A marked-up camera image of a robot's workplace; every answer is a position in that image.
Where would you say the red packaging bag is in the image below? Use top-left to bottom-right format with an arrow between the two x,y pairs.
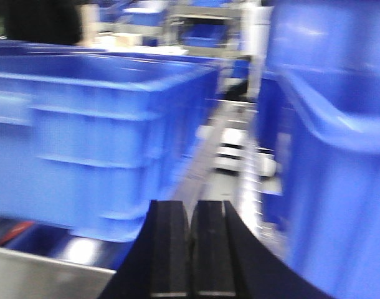
0,219 -> 34,247

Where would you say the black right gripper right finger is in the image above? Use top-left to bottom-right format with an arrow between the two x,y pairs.
191,201 -> 329,298

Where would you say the stainless steel shelf rail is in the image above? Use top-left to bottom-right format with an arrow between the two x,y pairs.
0,247 -> 115,298

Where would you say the blue bin front right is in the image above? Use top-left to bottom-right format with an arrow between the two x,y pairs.
257,1 -> 380,298

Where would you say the blue bin front centre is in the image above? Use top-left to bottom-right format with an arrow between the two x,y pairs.
0,54 -> 219,242

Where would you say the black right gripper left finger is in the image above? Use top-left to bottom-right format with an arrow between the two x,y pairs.
98,201 -> 190,298

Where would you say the blue bin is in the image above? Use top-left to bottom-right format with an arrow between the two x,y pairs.
0,54 -> 219,242
257,1 -> 380,298

